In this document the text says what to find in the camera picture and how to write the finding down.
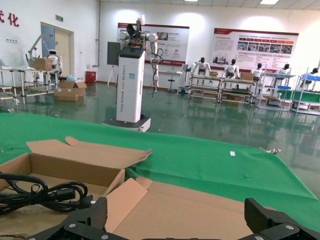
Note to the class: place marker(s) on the closed brown cardboard carton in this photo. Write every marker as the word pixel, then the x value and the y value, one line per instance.
pixel 42 64

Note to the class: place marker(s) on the ceiling light panel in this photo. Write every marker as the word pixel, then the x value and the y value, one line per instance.
pixel 268 1

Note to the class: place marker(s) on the wall switch panel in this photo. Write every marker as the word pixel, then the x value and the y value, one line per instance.
pixel 11 40

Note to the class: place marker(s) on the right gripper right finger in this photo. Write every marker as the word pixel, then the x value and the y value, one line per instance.
pixel 257 217

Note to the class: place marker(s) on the pipe frame workbench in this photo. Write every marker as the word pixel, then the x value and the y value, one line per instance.
pixel 273 100
pixel 306 97
pixel 205 86
pixel 237 90

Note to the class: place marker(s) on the open cardboard carton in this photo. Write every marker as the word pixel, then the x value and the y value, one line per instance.
pixel 75 87

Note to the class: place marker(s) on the blue plastic tray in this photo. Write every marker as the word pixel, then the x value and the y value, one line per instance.
pixel 311 77
pixel 283 87

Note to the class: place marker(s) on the green exit sign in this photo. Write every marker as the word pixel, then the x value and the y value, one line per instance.
pixel 59 18

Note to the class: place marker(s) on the cardboard box with oval hole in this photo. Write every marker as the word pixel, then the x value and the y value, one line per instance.
pixel 75 162

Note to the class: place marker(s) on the black panel on stand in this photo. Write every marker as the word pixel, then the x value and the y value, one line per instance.
pixel 112 52

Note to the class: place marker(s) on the red bin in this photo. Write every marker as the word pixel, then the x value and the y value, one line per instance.
pixel 90 77

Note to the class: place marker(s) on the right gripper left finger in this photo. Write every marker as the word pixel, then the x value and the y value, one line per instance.
pixel 97 212

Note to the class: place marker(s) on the white pipe frame table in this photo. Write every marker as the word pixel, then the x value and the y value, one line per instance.
pixel 25 82

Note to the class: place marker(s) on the white black humanoid robot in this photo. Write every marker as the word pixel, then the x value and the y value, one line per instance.
pixel 285 70
pixel 201 66
pixel 313 71
pixel 233 68
pixel 258 71

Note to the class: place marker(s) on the beige door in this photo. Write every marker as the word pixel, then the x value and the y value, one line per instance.
pixel 63 55

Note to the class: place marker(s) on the wide red framed poster board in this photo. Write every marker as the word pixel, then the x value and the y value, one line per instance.
pixel 255 45

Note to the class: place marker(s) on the silver metal cloth clip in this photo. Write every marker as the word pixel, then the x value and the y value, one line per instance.
pixel 271 150

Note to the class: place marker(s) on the white desk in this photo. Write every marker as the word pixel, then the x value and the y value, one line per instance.
pixel 172 73

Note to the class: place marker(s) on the green table cloth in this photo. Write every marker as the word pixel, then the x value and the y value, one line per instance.
pixel 200 162

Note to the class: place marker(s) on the black stool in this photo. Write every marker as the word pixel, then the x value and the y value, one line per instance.
pixel 171 85

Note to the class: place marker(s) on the cardboard box with round hole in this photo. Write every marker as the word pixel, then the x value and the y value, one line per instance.
pixel 187 212

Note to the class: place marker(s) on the white tower robot body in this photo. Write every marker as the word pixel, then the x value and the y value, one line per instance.
pixel 130 87

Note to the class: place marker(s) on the small white humanoid robot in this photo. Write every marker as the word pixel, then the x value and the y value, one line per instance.
pixel 53 58

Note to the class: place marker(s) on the white tower robot arm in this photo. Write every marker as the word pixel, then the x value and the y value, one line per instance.
pixel 155 72

